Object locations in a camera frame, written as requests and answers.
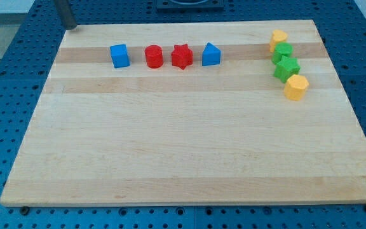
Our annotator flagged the blue cube block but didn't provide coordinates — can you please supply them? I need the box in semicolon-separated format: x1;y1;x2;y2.
110;44;130;68

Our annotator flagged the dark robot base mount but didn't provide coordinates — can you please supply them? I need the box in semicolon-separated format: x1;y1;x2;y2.
155;0;224;13

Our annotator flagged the blue triangle block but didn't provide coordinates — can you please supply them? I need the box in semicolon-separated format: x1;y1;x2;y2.
202;43;221;66

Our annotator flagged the red cylinder block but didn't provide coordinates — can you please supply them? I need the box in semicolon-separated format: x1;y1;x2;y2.
144;45;163;69

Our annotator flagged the wooden board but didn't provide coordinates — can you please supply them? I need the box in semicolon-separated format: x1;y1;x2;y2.
0;20;366;207

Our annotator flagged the yellow hexagon block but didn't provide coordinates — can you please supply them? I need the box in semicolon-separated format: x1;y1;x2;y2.
283;74;309;101

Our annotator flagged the red star block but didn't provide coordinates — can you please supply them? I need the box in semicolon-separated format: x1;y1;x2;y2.
171;44;193;70

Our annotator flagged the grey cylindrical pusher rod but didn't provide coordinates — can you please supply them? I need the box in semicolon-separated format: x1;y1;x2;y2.
53;0;78;30

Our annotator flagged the green cylinder block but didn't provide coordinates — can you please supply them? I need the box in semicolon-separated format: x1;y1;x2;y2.
271;43;294;65

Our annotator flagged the green star block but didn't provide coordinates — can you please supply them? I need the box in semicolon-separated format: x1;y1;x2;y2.
273;56;301;83

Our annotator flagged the yellow heart block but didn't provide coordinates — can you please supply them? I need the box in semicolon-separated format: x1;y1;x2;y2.
269;29;288;53

